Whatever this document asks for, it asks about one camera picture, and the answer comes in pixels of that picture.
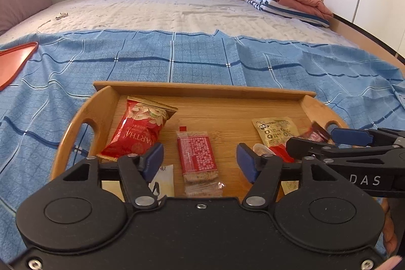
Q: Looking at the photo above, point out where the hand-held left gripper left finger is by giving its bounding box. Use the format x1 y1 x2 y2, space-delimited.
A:
62 142 165 211

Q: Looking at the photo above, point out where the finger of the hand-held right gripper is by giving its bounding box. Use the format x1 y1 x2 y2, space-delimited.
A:
286 137 380 160
331 128 405 149

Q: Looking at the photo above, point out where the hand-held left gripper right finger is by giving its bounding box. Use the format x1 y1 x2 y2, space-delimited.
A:
236 142 340 211

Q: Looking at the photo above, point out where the brown snack bar packet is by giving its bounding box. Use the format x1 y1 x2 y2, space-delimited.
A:
300 121 331 144

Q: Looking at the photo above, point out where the red and clear snack packet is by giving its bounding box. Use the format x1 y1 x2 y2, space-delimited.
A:
253 143 296 163

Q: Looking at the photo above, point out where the yellow snack packet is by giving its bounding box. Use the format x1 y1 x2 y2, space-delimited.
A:
252 116 299 148

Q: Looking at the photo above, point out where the red pistachio packet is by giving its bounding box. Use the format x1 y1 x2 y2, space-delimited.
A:
96 95 178 162

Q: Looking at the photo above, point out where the red cracker packet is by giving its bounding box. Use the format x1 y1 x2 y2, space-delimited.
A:
175 130 226 198

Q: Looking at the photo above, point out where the wooden serving tray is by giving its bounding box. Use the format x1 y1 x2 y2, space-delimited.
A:
51 81 350 198

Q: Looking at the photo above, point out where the person's right hand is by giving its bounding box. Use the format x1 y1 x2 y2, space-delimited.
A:
380 198 398 259

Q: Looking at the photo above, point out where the blue checked bedsheet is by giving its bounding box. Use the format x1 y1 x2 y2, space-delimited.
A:
0 30 405 258

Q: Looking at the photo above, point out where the white mattress cover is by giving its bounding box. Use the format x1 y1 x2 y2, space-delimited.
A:
0 0 352 46

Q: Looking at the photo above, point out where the red plastic tray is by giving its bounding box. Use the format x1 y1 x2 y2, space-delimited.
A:
0 41 39 92

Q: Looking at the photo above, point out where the wooden bed frame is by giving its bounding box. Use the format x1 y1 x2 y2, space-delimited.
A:
331 13 405 63

